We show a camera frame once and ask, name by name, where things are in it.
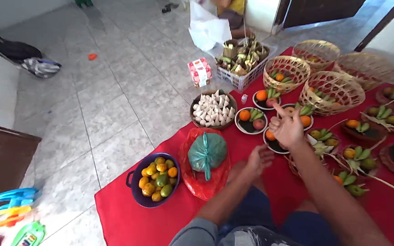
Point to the green plastic object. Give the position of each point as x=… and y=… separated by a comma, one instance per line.
x=83, y=2

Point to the yellow and orange toy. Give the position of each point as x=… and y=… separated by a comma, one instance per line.
x=12, y=211

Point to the brown wooden door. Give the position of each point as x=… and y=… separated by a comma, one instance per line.
x=2, y=164

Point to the person's left fingers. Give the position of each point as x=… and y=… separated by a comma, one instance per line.
x=267, y=156

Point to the person's right fingers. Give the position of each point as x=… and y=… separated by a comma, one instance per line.
x=274, y=126

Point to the white plastic bag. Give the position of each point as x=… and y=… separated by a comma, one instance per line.
x=209, y=30

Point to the red apple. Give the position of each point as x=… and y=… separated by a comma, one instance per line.
x=271, y=102
x=259, y=124
x=289, y=110

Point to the pile of white cones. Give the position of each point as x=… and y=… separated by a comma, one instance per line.
x=214, y=110

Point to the pink and white box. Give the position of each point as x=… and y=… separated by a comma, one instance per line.
x=200, y=73

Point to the open-weave bamboo basket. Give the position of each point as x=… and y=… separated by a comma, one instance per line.
x=323, y=54
x=352, y=99
x=371, y=70
x=299, y=85

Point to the red plastic bag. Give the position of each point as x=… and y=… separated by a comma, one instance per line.
x=197, y=188

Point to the person's right thumb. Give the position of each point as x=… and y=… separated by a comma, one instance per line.
x=297, y=117

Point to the tied green plastic bag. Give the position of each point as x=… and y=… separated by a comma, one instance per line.
x=214, y=152

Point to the person's right hand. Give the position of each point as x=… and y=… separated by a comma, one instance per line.
x=292, y=132

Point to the blue plastic toy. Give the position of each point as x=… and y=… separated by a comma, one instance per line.
x=15, y=195

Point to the person's right forearm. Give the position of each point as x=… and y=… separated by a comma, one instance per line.
x=333, y=194

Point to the brown door frame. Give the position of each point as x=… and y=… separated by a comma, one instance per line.
x=381, y=25

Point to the person's left forearm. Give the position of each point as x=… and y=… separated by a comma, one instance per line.
x=229, y=198

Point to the green orange fruit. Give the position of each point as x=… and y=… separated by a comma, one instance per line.
x=393, y=119
x=355, y=190
x=368, y=164
x=331, y=142

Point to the black bag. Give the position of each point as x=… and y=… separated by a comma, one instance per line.
x=12, y=47

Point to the red cloth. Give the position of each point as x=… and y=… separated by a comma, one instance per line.
x=128, y=211

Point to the round woven brown basket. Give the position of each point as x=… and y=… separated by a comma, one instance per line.
x=229, y=124

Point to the white plastic crate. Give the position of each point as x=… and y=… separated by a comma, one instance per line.
x=243, y=81

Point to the pile of leaf offerings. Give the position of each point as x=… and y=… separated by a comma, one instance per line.
x=243, y=58

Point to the person's right index finger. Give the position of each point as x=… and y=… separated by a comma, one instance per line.
x=280, y=110

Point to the person's body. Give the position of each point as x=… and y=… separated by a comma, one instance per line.
x=251, y=237

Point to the pale leaf decoration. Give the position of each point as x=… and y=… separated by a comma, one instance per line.
x=320, y=147

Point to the small white bottle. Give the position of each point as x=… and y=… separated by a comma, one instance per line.
x=244, y=98

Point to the dark brown door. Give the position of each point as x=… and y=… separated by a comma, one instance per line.
x=320, y=12

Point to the white-rimmed dark bowl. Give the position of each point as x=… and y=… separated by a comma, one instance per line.
x=246, y=128
x=260, y=104
x=275, y=147
x=310, y=125

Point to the grey patterned plastic bag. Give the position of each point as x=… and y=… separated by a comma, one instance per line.
x=41, y=67

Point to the small orange-red object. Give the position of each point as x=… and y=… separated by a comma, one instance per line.
x=92, y=56

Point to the green toy with buttons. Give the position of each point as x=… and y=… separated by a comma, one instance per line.
x=28, y=235

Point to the person's left hand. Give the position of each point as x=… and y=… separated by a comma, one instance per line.
x=257, y=161

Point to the person's legs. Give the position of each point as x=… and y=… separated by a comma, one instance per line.
x=257, y=208

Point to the black sandals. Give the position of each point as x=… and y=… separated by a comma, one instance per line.
x=167, y=9

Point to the pile of oranges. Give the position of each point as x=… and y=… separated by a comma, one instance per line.
x=159, y=176

